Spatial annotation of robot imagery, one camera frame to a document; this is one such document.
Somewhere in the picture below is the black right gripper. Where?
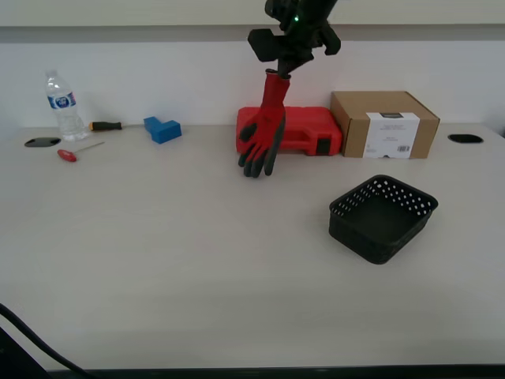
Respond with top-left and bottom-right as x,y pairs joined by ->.
247,9 -> 342,77

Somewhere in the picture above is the red grey work glove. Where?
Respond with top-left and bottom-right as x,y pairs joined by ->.
238,69 -> 294,179

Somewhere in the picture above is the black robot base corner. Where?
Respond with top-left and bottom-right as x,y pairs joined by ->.
0,327 -> 53,379

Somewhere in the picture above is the black perforated plastic basket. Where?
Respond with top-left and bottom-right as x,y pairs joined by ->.
328,174 -> 440,266

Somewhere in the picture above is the red plastic tool case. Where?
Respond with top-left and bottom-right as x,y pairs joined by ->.
236,106 -> 343,157

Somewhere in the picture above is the brown cardboard box white label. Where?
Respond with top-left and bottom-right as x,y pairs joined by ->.
330,91 -> 441,160

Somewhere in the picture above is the blue L-shaped block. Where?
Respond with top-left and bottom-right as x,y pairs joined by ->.
143,116 -> 183,145

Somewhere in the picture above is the clear plastic water bottle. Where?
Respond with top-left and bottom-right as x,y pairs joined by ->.
44,69 -> 90,143

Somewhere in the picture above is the black oval cable grommet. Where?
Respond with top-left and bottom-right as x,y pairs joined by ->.
24,137 -> 63,148
447,133 -> 484,144

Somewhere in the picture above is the orange black handle screwdriver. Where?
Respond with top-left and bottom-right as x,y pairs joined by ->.
88,121 -> 147,133

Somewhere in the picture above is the black cable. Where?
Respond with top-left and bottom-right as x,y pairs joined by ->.
0,302 -> 99,379

